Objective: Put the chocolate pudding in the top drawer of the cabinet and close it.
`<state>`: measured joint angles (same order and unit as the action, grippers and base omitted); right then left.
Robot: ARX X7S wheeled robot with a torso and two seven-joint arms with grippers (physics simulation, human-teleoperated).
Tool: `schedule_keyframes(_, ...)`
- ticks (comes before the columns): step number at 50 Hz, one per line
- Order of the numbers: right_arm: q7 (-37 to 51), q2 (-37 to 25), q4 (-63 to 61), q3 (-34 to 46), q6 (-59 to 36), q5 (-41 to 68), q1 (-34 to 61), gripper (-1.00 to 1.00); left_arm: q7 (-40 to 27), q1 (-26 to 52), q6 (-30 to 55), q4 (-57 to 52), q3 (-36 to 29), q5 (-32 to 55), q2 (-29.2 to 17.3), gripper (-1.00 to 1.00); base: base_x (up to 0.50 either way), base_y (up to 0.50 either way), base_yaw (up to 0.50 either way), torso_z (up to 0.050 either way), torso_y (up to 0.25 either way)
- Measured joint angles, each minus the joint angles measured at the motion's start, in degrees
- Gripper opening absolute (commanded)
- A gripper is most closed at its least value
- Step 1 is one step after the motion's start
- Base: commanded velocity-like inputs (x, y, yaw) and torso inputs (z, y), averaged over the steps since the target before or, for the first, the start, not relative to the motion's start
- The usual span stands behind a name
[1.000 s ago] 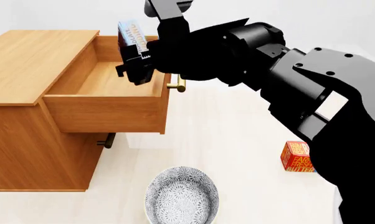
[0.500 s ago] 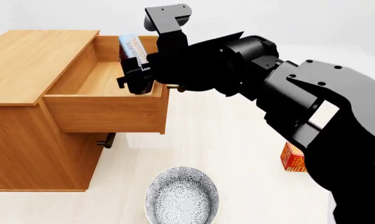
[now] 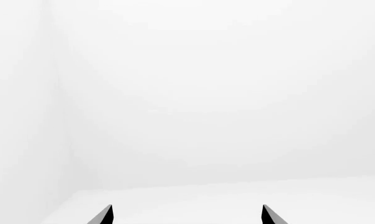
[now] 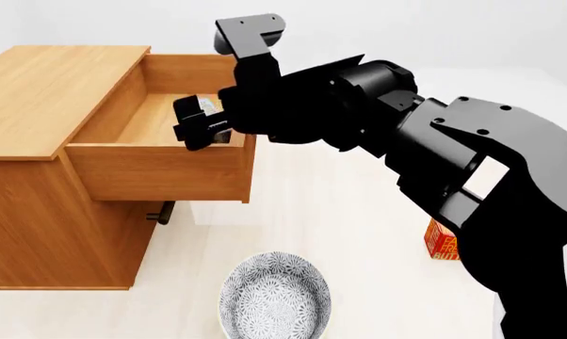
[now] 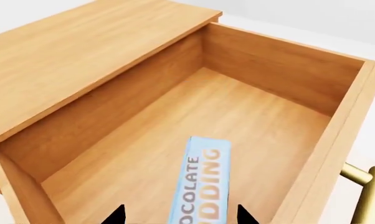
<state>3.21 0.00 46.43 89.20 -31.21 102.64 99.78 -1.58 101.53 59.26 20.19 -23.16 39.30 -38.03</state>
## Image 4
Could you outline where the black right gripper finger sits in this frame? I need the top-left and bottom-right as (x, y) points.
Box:
(171, 119), (231, 153)
(172, 95), (205, 124)

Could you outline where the chocolate pudding box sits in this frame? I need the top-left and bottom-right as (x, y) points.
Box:
(195, 92), (234, 145)

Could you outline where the wooden cabinet drawer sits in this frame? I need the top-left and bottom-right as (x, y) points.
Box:
(64, 53), (258, 204)

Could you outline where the wooden cabinet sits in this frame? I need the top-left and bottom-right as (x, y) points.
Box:
(0, 44), (165, 292)

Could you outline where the grey patterned bowl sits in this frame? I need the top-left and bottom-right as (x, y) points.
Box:
(218, 250), (333, 339)

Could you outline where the red butter box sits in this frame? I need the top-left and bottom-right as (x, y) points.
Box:
(423, 218), (462, 262)

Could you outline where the black gripper camera bracket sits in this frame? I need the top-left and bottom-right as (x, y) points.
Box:
(213, 12), (287, 62)

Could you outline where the black drawer handle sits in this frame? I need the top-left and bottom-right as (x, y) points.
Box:
(145, 200), (177, 226)

